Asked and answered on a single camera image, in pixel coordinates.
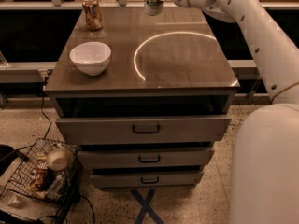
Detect green white 7up can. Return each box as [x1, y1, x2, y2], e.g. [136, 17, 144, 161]
[144, 0, 164, 16]

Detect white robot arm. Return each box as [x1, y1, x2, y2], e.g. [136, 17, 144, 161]
[160, 0, 299, 224]

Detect orange patterned soda can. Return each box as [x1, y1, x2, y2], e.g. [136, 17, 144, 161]
[82, 0, 103, 31]

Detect white ceramic bowl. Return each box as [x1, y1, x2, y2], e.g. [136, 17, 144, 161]
[69, 42, 111, 76]

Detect small white bowl in basket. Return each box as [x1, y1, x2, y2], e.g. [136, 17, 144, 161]
[46, 148, 74, 171]

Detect grey drawer cabinet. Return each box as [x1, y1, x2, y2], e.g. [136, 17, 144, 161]
[45, 7, 239, 176]

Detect top grey drawer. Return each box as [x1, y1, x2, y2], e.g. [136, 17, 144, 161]
[56, 115, 231, 145]

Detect grey drawer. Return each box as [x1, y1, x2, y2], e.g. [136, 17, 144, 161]
[56, 115, 231, 145]
[78, 147, 214, 169]
[90, 171, 203, 189]

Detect middle grey drawer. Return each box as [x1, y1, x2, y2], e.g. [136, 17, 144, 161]
[78, 147, 214, 169]

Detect bottom grey drawer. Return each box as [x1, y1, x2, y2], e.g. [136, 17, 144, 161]
[90, 171, 203, 189]

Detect plastic water bottle in basket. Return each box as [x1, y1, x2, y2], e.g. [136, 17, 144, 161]
[46, 172, 67, 202]

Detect black cable on floor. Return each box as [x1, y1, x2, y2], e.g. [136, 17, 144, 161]
[36, 75, 52, 142]

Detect black wire basket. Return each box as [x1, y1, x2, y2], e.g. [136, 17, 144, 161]
[6, 139, 80, 224]

